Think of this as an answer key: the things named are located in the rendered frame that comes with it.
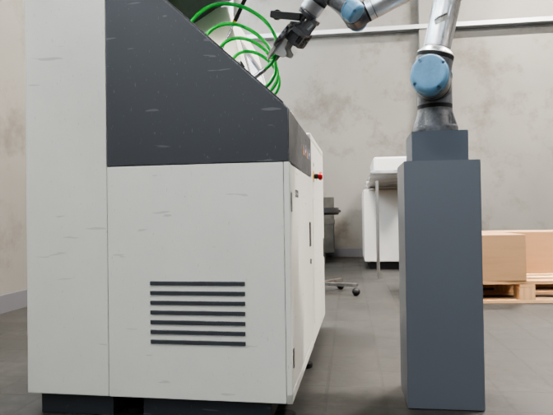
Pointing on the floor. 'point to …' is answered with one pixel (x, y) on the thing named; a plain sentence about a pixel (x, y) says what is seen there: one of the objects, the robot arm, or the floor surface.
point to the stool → (339, 277)
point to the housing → (67, 207)
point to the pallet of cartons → (518, 265)
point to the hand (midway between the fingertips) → (271, 56)
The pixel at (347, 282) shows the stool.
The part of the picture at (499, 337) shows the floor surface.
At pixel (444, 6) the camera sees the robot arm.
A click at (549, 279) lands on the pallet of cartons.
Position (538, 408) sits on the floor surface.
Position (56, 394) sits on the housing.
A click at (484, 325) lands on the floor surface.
